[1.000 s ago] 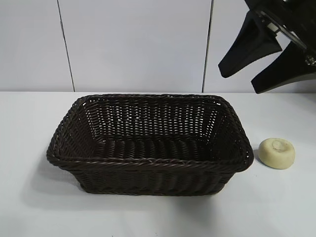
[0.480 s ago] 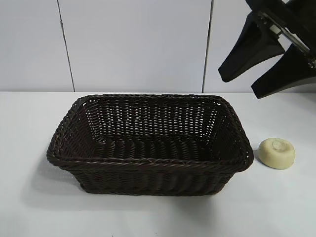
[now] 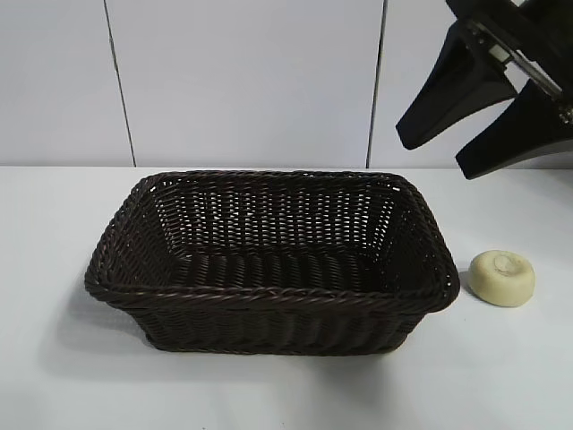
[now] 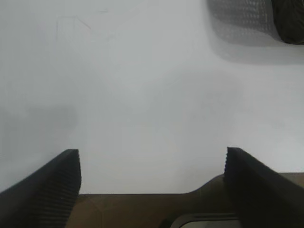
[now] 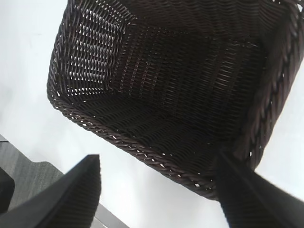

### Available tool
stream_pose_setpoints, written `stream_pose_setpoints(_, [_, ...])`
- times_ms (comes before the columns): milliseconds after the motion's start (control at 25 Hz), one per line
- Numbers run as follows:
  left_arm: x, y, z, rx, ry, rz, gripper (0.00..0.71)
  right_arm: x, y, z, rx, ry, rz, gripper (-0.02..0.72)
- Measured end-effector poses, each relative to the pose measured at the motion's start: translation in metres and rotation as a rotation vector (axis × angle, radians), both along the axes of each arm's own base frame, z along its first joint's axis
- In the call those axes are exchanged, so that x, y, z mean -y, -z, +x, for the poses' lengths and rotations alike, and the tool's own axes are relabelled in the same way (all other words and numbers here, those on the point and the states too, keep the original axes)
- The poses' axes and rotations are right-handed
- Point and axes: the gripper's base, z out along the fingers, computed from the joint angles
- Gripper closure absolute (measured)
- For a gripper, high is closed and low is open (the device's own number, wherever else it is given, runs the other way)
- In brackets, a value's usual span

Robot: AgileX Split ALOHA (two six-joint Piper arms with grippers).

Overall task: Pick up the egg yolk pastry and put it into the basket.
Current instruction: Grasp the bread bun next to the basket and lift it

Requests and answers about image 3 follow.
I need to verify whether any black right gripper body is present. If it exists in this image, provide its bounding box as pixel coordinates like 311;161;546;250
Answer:
444;0;573;123

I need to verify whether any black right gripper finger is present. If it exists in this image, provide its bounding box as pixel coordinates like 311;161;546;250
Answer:
395;21;517;151
454;83;573;182

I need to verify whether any round pale yellow yolk pastry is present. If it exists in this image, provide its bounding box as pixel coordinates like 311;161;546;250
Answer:
468;249;537;309

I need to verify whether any dark brown woven wicker basket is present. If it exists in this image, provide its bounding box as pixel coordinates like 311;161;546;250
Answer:
83;168;462;357

